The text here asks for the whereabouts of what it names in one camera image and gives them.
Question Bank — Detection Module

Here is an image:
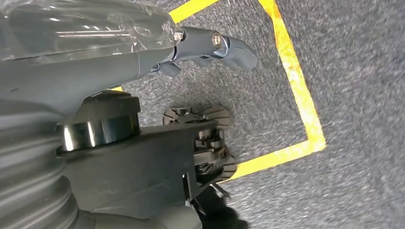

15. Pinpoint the black robot left foot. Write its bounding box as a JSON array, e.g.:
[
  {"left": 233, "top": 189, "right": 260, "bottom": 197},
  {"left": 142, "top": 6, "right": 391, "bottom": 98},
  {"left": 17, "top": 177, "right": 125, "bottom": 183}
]
[{"left": 56, "top": 91, "right": 238, "bottom": 219}]

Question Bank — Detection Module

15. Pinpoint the yellow floor tape marking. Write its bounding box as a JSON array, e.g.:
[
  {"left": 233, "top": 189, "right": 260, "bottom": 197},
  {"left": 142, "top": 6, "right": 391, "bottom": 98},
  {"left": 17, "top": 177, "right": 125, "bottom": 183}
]
[{"left": 109, "top": 0, "right": 327, "bottom": 184}]

